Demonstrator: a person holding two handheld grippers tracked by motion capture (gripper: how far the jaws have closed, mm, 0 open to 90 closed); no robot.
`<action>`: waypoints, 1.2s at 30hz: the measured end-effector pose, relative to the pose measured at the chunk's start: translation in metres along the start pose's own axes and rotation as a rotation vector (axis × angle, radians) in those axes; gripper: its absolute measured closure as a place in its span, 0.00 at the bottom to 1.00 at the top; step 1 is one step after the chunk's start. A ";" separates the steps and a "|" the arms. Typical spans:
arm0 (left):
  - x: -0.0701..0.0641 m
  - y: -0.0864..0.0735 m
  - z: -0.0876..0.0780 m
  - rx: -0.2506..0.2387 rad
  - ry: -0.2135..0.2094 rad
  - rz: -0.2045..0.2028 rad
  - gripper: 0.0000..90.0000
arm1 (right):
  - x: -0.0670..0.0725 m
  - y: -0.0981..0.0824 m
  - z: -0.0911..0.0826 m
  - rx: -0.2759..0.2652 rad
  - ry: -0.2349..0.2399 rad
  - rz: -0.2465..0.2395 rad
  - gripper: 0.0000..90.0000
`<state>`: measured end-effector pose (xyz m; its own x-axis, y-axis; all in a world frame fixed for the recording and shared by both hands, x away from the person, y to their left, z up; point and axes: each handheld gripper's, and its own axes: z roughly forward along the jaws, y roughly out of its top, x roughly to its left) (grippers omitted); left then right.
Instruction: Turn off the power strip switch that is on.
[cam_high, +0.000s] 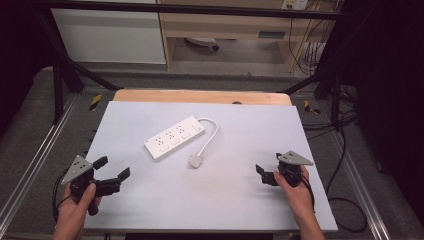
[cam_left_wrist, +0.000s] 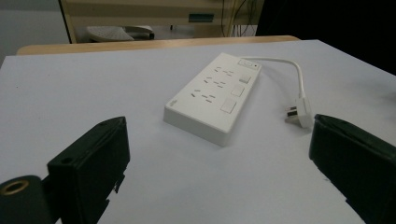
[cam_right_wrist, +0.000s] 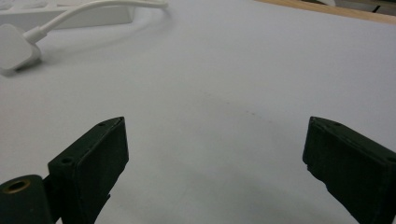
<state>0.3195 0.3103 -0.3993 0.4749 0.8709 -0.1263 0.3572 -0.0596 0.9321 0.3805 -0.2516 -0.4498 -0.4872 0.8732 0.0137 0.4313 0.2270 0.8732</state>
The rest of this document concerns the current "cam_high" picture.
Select white wall socket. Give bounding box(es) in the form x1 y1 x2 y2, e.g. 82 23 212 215
280 0 310 11

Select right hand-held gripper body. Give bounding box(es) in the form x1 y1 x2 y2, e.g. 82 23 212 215
277 150 315 188

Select light wooden desk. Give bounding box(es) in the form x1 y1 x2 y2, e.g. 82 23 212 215
155 0 339 73

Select office chair base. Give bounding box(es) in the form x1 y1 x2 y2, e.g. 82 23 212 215
184 36 221 52

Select white work board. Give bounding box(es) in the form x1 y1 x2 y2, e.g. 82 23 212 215
84 101 339 233

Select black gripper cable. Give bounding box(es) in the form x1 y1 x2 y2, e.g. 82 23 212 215
51 168 73 224
300 173 317 213

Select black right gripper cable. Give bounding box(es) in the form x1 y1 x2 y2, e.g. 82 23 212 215
300 173 317 213

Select black metal frame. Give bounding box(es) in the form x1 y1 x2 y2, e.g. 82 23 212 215
34 0 346 132

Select black curtain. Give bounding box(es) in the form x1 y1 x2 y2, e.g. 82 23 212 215
339 0 424 221
0 0 59 138

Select person's right hand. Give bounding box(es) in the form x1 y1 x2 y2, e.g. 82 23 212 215
272 164 316 218

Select aluminium floor rail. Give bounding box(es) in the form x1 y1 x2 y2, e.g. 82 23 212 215
0 94 80 228
328 129 392 240

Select person's left hand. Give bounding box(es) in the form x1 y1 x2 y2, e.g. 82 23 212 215
54 182 103 235

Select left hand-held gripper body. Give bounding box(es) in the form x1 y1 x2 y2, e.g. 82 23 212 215
61 154 101 216

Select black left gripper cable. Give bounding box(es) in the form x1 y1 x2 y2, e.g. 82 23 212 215
51 168 73 224

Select yellow black floor tape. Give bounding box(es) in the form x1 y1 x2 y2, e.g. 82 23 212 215
88 93 103 113
303 99 322 115

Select wooden table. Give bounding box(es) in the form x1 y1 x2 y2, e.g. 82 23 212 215
112 88 293 107

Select hanging black cables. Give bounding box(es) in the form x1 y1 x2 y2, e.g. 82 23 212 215
288 0 344 77

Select white cabinet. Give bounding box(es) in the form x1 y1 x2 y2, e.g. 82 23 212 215
50 0 167 65

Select white plug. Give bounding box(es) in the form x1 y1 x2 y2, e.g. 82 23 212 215
188 153 205 169

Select black floor cable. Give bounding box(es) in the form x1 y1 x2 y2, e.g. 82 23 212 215
301 84 369 234

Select white power strip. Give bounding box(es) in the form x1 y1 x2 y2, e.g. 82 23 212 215
143 115 207 161

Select white power strip cable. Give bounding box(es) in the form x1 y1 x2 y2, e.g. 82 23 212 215
195 117 220 158

